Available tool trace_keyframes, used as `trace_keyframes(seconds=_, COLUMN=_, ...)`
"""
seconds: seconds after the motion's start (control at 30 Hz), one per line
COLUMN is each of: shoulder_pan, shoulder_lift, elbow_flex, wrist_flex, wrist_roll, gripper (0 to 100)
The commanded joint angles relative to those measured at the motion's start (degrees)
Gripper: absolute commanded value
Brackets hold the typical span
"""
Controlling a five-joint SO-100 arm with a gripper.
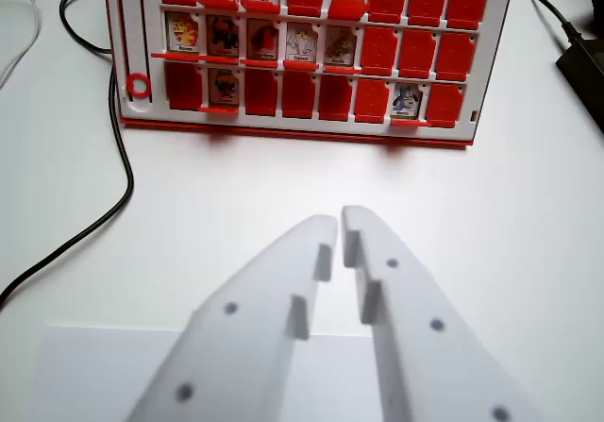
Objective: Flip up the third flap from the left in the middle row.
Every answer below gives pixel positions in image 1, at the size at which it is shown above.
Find red and white game board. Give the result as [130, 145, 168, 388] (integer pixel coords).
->
[102, 0, 516, 152]

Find black power box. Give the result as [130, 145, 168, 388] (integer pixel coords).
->
[554, 34, 604, 136]

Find black cable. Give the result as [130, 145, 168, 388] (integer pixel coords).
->
[512, 0, 578, 41]
[0, 68, 136, 311]
[59, 0, 114, 57]

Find thin white wire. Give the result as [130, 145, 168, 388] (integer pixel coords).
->
[0, 0, 42, 89]

